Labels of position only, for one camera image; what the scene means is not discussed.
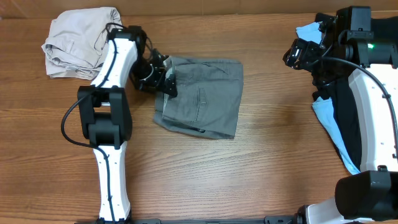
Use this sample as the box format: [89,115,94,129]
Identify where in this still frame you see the grey shorts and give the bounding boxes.
[154,57,244,139]

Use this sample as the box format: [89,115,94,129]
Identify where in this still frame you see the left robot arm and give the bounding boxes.
[78,23,177,223]

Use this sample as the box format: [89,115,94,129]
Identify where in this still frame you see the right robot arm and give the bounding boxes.
[265,6,397,223]

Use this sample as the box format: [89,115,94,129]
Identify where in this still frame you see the black and blue garment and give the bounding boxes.
[295,8,398,175]

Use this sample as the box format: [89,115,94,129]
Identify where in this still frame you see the beige folded shorts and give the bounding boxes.
[42,7,121,80]

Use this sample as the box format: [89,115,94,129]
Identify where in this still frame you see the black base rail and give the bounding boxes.
[74,214,312,224]

